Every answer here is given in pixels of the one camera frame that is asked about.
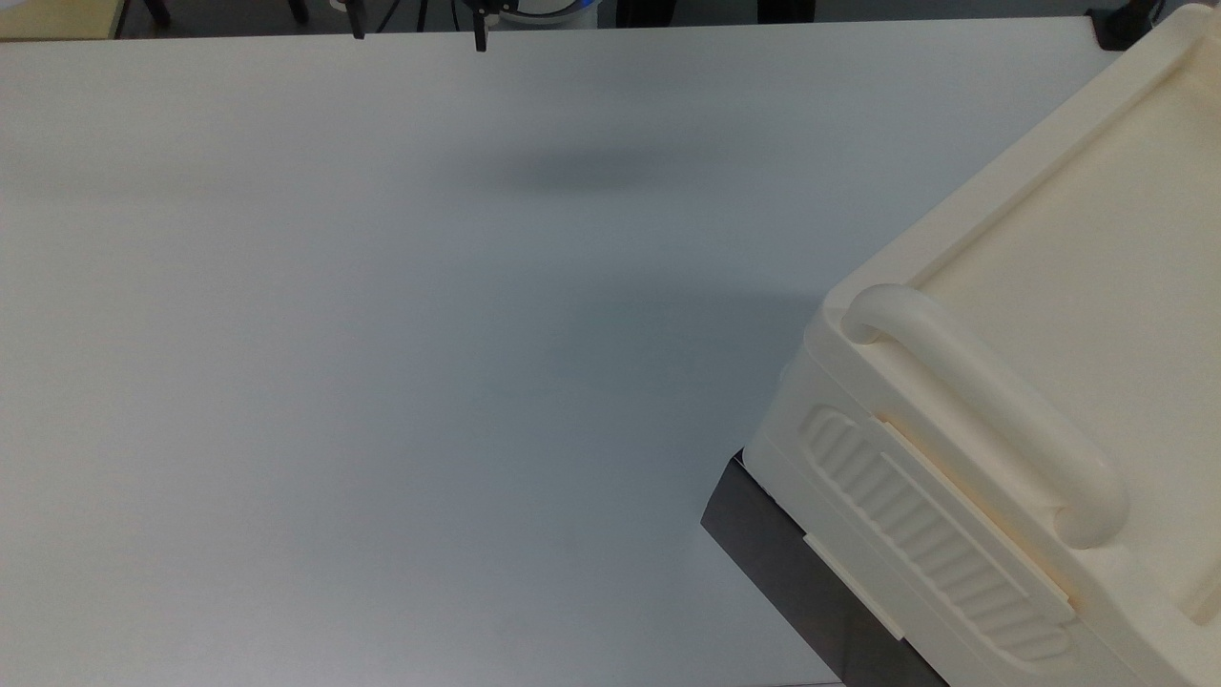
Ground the dark box under cabinet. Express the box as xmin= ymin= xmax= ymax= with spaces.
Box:
xmin=701 ymin=448 xmax=950 ymax=687

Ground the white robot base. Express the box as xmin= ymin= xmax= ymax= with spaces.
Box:
xmin=491 ymin=0 xmax=599 ymax=28

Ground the yellow wooden table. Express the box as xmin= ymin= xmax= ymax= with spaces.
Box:
xmin=0 ymin=0 xmax=125 ymax=41

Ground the cream plastic cabinet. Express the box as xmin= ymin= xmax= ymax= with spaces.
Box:
xmin=742 ymin=3 xmax=1221 ymax=687

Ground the black clamp block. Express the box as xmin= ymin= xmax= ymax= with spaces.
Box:
xmin=1087 ymin=3 xmax=1167 ymax=52

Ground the cream cabinet carry handle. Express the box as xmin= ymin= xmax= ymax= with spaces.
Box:
xmin=839 ymin=283 xmax=1130 ymax=551

